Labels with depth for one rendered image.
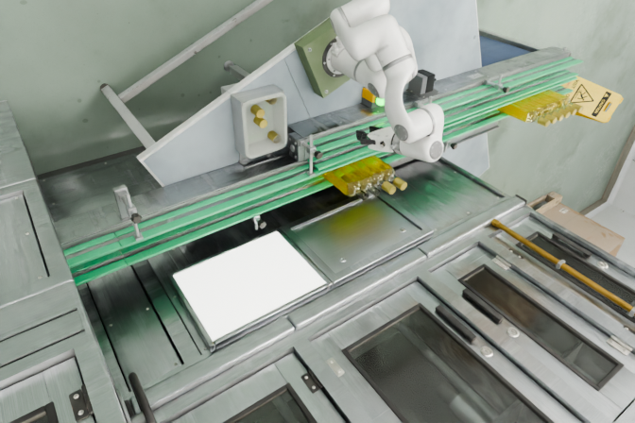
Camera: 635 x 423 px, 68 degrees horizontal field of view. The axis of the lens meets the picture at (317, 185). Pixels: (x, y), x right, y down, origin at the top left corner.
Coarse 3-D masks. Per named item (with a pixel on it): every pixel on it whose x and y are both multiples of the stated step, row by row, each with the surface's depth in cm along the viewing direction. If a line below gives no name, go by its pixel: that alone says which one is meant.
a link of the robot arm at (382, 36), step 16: (336, 16) 126; (384, 16) 120; (336, 32) 128; (352, 32) 120; (368, 32) 119; (384, 32) 119; (400, 32) 120; (352, 48) 120; (368, 48) 120; (384, 48) 120; (400, 48) 119; (384, 64) 121
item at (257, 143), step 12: (264, 96) 160; (276, 96) 162; (264, 108) 170; (276, 108) 171; (252, 120) 170; (276, 120) 174; (252, 132) 173; (264, 132) 176; (276, 132) 177; (252, 144) 174; (264, 144) 175; (276, 144) 175; (252, 156) 169
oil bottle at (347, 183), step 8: (328, 176) 181; (336, 176) 176; (344, 176) 176; (352, 176) 176; (336, 184) 178; (344, 184) 174; (352, 184) 172; (360, 184) 173; (344, 192) 175; (352, 192) 172
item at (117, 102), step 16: (256, 0) 214; (272, 0) 215; (240, 16) 209; (224, 32) 209; (192, 48) 204; (176, 64) 203; (144, 80) 199; (112, 96) 198; (128, 96) 197; (128, 112) 185; (144, 128) 174; (144, 144) 167
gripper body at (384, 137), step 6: (372, 132) 140; (378, 132) 139; (384, 132) 138; (390, 132) 136; (372, 138) 138; (378, 138) 136; (384, 138) 134; (390, 138) 133; (372, 144) 139; (378, 144) 137; (384, 144) 136; (390, 144) 134; (378, 150) 138; (384, 150) 136; (390, 150) 134
